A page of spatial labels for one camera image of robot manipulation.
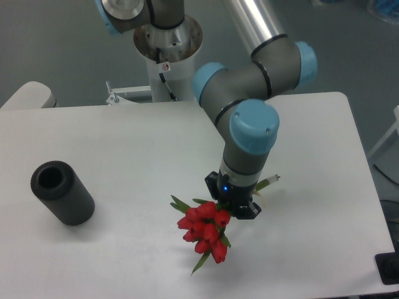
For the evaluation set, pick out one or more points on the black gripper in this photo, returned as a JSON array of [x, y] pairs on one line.
[[238, 197]]

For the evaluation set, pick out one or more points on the red tulip bouquet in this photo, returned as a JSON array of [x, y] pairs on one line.
[[205, 226]]

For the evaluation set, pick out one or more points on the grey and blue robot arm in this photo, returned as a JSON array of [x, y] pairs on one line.
[[234, 100]]

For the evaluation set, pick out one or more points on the dark grey ribbed vase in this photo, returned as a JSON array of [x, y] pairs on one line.
[[58, 187]]

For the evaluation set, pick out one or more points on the black box at table edge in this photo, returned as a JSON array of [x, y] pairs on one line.
[[387, 264]]

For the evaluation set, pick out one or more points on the white chair armrest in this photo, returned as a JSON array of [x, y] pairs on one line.
[[32, 95]]

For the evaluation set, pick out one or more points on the blue plastic bag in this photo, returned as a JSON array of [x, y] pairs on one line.
[[386, 10]]

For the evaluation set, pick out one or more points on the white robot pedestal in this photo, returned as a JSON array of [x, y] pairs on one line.
[[170, 61]]

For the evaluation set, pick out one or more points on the white frame at right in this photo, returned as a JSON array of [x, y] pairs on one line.
[[387, 139]]

